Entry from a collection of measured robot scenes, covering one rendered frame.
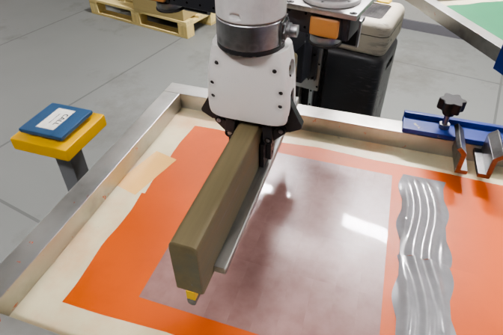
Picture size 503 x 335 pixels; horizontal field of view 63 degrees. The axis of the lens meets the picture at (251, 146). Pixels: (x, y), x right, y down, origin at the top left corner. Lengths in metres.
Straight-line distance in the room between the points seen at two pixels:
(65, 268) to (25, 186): 1.73
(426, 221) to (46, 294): 0.55
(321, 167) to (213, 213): 0.37
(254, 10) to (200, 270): 0.25
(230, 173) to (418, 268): 0.30
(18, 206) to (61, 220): 1.61
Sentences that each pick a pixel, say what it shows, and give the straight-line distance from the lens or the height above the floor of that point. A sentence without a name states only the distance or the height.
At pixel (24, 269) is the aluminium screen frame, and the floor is 0.99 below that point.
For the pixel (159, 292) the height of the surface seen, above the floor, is 0.96.
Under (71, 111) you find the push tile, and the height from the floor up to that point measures 0.97.
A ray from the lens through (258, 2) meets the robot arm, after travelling 0.42.
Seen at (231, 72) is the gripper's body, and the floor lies 1.22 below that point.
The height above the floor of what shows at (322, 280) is 0.96.
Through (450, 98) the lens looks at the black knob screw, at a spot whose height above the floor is 1.06.
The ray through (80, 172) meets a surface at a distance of 0.97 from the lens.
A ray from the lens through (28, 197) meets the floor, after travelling 2.29.
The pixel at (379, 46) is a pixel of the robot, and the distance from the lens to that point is 1.50.
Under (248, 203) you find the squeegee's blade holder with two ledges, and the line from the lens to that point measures 0.50.
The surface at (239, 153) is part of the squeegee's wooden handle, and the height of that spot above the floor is 1.14.
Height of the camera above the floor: 1.44
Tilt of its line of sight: 39 degrees down
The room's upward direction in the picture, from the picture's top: straight up
